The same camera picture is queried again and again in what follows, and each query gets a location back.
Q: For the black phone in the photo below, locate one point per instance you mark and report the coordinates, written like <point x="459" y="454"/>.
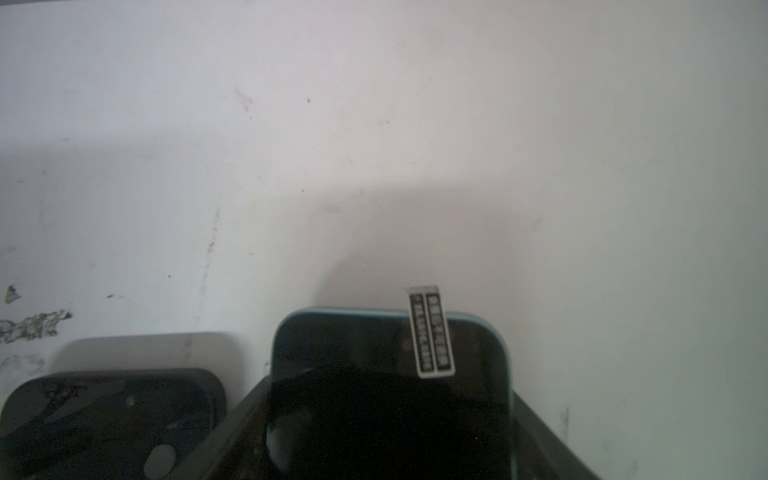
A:
<point x="123" y="424"/>

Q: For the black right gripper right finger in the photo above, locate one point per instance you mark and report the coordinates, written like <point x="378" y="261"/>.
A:
<point x="538" y="453"/>

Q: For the teal phone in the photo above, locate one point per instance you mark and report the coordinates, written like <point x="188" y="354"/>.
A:
<point x="354" y="395"/>

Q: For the white stand far right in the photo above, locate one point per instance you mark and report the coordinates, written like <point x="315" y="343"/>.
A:
<point x="215" y="352"/>

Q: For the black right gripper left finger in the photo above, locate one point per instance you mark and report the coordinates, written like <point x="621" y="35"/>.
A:
<point x="236" y="449"/>

